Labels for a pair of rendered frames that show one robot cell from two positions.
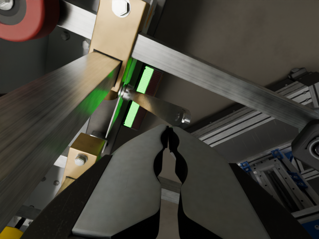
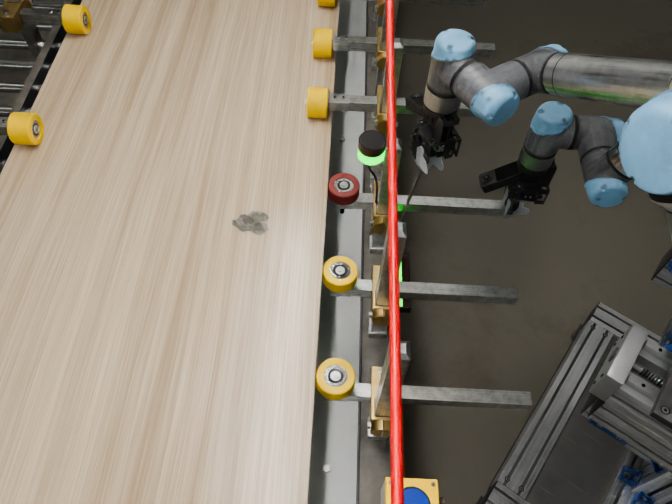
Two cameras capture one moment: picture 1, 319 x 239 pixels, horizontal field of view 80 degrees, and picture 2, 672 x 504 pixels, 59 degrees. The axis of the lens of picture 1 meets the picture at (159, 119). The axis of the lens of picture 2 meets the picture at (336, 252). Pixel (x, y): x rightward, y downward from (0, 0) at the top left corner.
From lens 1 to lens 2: 1.37 m
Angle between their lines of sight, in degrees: 62
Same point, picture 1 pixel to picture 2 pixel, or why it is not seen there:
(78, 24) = (365, 198)
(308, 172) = not seen: outside the picture
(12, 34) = (348, 194)
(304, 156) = (484, 184)
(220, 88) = (444, 203)
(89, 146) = not seen: hidden behind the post
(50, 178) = (315, 464)
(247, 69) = (515, 359)
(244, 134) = (577, 421)
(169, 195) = (462, 289)
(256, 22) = (484, 306)
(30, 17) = (355, 187)
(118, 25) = not seen: hidden behind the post
